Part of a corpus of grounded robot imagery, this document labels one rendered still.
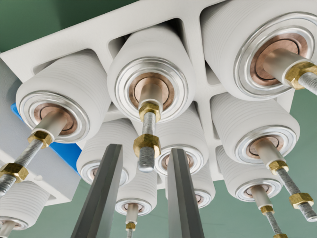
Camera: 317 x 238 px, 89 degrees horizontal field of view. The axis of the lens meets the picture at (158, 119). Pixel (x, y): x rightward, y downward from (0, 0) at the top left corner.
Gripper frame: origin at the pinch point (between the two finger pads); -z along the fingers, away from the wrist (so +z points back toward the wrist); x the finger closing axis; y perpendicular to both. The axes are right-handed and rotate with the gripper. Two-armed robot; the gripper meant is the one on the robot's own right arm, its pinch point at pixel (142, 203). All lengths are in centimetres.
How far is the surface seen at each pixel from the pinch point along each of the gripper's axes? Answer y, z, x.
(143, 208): 26.2, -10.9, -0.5
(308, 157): 35, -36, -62
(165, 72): -2.5, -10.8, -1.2
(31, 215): 36.6, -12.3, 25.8
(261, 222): 97, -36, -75
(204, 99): 4.1, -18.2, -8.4
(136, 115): 2.9, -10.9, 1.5
